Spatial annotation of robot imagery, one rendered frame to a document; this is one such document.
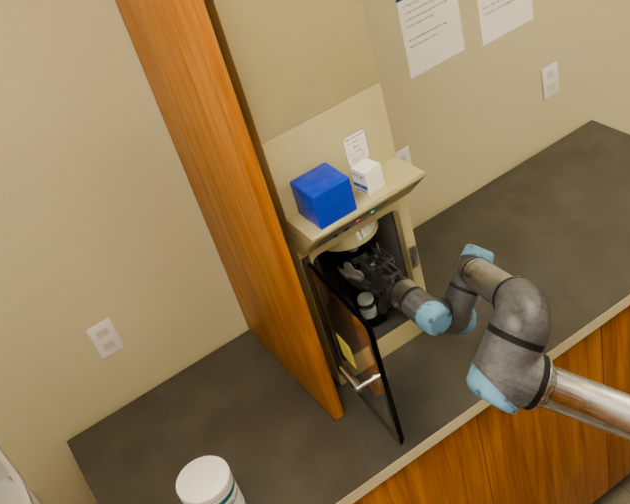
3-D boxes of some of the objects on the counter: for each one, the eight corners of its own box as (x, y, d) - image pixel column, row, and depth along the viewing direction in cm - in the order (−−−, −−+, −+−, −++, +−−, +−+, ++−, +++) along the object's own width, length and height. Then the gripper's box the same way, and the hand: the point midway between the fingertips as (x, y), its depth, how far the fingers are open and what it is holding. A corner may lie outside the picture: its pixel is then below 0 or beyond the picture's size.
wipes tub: (188, 513, 203) (166, 476, 194) (233, 483, 207) (214, 445, 198) (210, 549, 193) (189, 512, 185) (257, 517, 197) (238, 479, 188)
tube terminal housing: (295, 340, 242) (211, 112, 197) (383, 284, 252) (323, 55, 206) (341, 386, 224) (260, 145, 178) (434, 324, 233) (380, 81, 188)
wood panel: (249, 329, 251) (48, -162, 168) (257, 324, 252) (62, -167, 169) (335, 420, 215) (134, -149, 132) (344, 414, 216) (150, -155, 133)
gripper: (423, 260, 201) (374, 223, 216) (370, 293, 197) (324, 253, 212) (428, 285, 207) (379, 248, 222) (377, 318, 202) (331, 278, 217)
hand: (356, 260), depth 218 cm, fingers closed on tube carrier, 10 cm apart
